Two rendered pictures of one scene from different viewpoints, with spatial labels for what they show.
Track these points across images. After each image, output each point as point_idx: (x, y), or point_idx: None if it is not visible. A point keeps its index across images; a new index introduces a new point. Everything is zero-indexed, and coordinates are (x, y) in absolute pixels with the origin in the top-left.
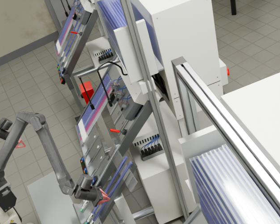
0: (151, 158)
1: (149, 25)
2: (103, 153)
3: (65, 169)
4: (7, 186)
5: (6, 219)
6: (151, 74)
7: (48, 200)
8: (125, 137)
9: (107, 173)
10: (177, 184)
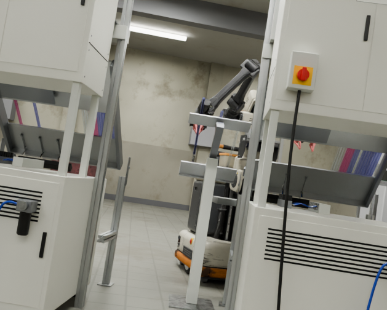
0: (278, 205)
1: None
2: (275, 162)
3: (217, 97)
4: (247, 135)
5: (237, 167)
6: (269, 40)
7: None
8: None
9: None
10: (236, 229)
